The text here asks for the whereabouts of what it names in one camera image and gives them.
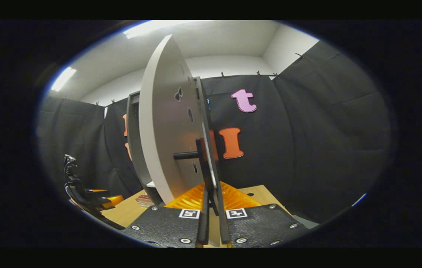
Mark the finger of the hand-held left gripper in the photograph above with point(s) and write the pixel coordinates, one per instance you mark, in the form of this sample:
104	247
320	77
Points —
114	201
97	191

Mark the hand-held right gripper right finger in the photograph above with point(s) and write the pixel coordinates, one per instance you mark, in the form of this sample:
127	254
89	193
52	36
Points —
224	227

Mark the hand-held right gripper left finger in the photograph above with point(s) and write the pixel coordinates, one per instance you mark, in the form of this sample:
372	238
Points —
203	223

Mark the grey cabinet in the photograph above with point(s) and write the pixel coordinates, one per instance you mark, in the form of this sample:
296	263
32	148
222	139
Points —
133	130

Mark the white cabinet door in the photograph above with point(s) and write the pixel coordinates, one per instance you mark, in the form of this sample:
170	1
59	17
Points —
166	130

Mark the ceiling light strip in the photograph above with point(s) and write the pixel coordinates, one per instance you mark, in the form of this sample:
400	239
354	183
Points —
63	79

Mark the black backdrop cloth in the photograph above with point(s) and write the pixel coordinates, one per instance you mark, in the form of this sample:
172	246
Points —
307	149

